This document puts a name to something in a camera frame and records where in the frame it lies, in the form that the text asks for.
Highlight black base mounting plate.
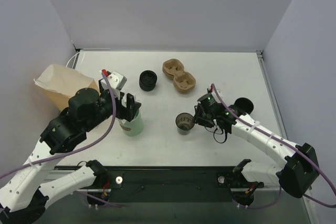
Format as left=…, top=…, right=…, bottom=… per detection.
left=52, top=165, right=266, bottom=204

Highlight black paper coffee cup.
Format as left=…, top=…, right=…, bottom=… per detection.
left=175, top=113, right=194, bottom=135

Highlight brown pulp cup carriers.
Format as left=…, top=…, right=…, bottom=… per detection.
left=162, top=59, right=196, bottom=93

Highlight green straw holder cup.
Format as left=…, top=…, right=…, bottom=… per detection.
left=118, top=110, right=144, bottom=137

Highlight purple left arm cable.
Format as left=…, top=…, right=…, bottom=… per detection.
left=0, top=72, right=124, bottom=209

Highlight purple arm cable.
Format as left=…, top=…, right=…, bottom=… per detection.
left=211, top=83, right=336, bottom=210
left=0, top=72, right=124, bottom=209

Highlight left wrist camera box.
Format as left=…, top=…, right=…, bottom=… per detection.
left=98, top=69, right=127, bottom=92

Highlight brown paper bag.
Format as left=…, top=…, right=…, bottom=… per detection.
left=34, top=64, right=99, bottom=111

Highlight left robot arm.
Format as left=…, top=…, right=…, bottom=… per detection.
left=1, top=88, right=141, bottom=223

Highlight white cable behind bag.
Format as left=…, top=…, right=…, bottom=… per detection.
left=66, top=51, right=83, bottom=69

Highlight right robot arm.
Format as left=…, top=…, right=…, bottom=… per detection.
left=193, top=93, right=319, bottom=198

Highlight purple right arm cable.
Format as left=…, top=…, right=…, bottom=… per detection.
left=211, top=83, right=336, bottom=210

